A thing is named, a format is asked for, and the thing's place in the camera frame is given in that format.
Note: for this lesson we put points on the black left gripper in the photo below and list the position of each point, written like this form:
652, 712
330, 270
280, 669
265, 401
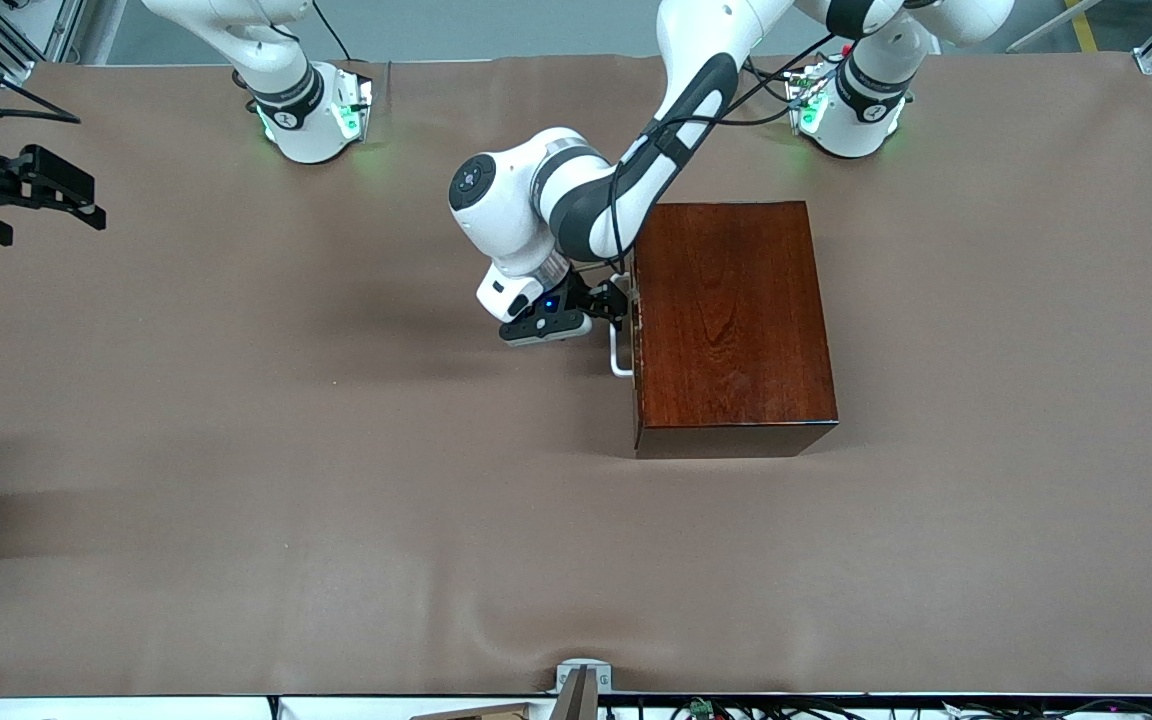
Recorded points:
579, 294

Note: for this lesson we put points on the brown table cloth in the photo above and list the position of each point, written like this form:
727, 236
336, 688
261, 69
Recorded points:
236, 450

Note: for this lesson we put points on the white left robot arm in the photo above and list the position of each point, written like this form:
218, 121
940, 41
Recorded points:
511, 230

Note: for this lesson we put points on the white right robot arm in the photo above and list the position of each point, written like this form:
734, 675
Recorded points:
301, 130

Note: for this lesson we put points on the grey metal camera bracket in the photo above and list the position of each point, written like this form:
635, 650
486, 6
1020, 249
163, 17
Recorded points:
581, 685

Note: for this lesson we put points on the dark brown wooden cabinet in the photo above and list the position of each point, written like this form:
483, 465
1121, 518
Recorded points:
736, 320

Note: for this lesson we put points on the light wooden board piece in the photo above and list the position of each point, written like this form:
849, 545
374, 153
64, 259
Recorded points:
476, 713

